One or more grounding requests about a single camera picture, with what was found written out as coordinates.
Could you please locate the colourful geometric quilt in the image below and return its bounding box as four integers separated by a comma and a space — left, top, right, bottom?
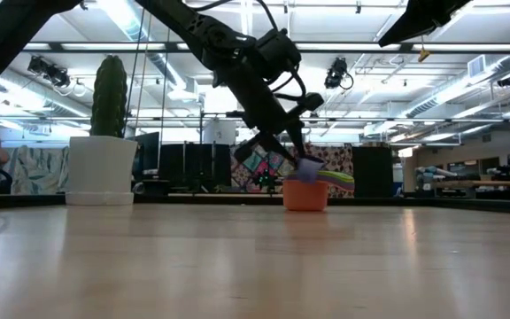
230, 143, 298, 193

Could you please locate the white cylinder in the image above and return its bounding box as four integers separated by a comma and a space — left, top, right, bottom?
202, 118, 238, 145

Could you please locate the floral patterned cloth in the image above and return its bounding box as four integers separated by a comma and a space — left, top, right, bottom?
301, 143, 356, 199

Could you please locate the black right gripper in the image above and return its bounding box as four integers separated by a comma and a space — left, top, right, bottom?
377, 0, 474, 49

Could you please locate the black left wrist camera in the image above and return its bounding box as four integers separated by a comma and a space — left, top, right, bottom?
254, 27, 303, 86

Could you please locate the thin black hanging cable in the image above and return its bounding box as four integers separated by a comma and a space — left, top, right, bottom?
123, 0, 149, 136

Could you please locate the tall green cactus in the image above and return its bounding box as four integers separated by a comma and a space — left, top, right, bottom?
89, 54, 129, 138

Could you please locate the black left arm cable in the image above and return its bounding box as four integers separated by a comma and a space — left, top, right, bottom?
187, 0, 310, 102

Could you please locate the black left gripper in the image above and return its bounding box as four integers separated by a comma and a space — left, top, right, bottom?
212, 61, 326, 167

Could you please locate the white ceiling air vent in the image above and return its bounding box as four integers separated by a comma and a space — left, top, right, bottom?
467, 54, 488, 79

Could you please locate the black computer monitor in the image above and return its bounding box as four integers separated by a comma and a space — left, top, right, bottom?
128, 131, 161, 181

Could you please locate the black cabinet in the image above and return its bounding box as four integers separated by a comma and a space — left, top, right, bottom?
352, 145, 395, 198

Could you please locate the wooden desk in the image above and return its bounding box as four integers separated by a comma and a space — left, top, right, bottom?
431, 178, 510, 188

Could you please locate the yellow measuring cup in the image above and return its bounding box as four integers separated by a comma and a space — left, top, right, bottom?
319, 170, 356, 183

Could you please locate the purple measuring cup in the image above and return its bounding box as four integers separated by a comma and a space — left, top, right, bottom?
296, 155, 327, 185

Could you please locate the black ceiling lamp cluster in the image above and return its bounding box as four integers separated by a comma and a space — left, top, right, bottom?
26, 54, 73, 89

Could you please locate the leaf patterned cloth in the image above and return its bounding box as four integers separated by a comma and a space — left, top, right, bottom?
9, 144, 71, 196

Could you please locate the black partition panel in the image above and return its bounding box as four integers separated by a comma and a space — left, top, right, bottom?
158, 142, 232, 193

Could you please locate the orange measuring cup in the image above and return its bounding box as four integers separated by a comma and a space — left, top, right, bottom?
282, 178, 329, 213

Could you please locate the white planter pot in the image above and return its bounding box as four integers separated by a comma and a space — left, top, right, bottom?
65, 135, 139, 206

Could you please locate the small lit tree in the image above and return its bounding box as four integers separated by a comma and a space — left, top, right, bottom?
254, 169, 277, 188

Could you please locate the black metal frame stand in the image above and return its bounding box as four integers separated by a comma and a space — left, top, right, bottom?
198, 111, 272, 194

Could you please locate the black ceiling camera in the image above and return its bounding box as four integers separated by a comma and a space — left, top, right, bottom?
323, 57, 355, 91

